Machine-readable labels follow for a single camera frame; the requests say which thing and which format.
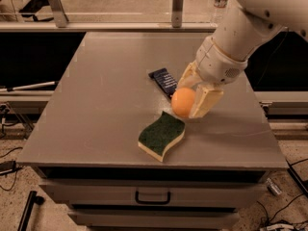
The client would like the black power adapter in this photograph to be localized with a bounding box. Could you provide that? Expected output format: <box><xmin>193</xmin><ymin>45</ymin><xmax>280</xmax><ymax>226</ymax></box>
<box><xmin>0</xmin><ymin>161</ymin><xmax>16</xmax><ymax>175</ymax></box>

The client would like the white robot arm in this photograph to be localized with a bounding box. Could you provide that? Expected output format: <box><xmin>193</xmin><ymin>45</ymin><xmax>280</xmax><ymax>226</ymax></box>
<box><xmin>178</xmin><ymin>0</ymin><xmax>308</xmax><ymax>118</ymax></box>

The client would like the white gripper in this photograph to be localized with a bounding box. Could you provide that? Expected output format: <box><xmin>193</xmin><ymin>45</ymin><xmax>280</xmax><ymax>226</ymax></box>
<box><xmin>177</xmin><ymin>37</ymin><xmax>247</xmax><ymax>118</ymax></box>

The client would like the grey drawer cabinet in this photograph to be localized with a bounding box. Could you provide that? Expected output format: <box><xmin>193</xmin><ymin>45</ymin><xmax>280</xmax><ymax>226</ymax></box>
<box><xmin>18</xmin><ymin>33</ymin><xmax>287</xmax><ymax>231</ymax></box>

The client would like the clear plastic water bottle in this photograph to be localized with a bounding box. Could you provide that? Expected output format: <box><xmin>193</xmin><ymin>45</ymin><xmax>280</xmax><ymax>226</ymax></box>
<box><xmin>211</xmin><ymin>0</ymin><xmax>228</xmax><ymax>26</ymax></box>

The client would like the seated person in background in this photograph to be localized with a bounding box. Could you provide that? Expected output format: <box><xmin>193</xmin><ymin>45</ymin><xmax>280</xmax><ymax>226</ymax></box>
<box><xmin>0</xmin><ymin>0</ymin><xmax>49</xmax><ymax>22</ymax></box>

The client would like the grey metal rod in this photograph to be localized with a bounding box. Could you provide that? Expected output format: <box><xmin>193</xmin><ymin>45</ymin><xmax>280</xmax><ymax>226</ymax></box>
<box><xmin>0</xmin><ymin>81</ymin><xmax>59</xmax><ymax>92</ymax></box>

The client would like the metal railing frame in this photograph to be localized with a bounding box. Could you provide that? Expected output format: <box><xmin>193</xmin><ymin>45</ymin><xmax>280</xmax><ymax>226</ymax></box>
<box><xmin>1</xmin><ymin>0</ymin><xmax>216</xmax><ymax>30</ymax></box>

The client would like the orange fruit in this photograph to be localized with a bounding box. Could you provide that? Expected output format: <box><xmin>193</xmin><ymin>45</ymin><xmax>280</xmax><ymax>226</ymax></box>
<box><xmin>171</xmin><ymin>88</ymin><xmax>195</xmax><ymax>117</ymax></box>

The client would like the green and yellow sponge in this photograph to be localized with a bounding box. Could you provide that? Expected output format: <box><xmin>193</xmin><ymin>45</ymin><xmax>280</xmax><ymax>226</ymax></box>
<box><xmin>138</xmin><ymin>112</ymin><xmax>186</xmax><ymax>162</ymax></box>

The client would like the black bar on floor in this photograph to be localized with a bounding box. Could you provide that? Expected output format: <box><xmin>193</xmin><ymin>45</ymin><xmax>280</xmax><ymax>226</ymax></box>
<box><xmin>17</xmin><ymin>191</ymin><xmax>45</xmax><ymax>231</ymax></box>

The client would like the dark blue snack packet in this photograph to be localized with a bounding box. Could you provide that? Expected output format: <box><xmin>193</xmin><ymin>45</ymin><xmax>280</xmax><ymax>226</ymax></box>
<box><xmin>148</xmin><ymin>68</ymin><xmax>177</xmax><ymax>98</ymax></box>

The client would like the black drawer handle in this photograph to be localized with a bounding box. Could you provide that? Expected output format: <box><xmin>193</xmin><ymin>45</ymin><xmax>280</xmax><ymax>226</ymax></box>
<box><xmin>135</xmin><ymin>191</ymin><xmax>171</xmax><ymax>205</ymax></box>

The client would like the white power strip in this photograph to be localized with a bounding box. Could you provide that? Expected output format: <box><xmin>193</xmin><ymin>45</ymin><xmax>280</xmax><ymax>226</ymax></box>
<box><xmin>259</xmin><ymin>223</ymin><xmax>295</xmax><ymax>231</ymax></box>

